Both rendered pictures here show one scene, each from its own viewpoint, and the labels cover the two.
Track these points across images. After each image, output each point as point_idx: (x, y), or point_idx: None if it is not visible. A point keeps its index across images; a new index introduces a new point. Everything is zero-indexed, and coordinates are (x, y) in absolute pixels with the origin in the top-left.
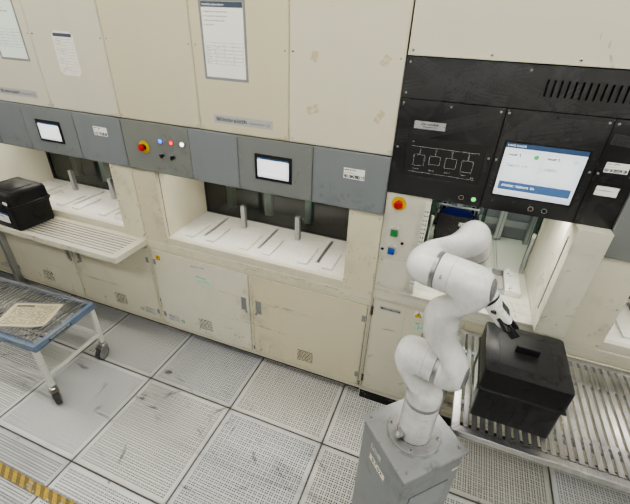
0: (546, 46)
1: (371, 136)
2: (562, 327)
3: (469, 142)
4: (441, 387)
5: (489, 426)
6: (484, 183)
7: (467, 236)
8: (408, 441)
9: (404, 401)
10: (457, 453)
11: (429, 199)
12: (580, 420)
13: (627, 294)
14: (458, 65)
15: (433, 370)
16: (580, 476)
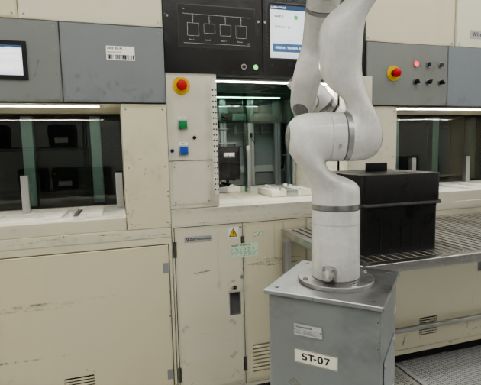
0: None
1: (134, 5)
2: None
3: (237, 6)
4: (364, 146)
5: (388, 256)
6: (261, 48)
7: None
8: (343, 279)
9: (318, 218)
10: (392, 275)
11: (213, 75)
12: (437, 236)
13: (394, 138)
14: None
15: (349, 124)
16: None
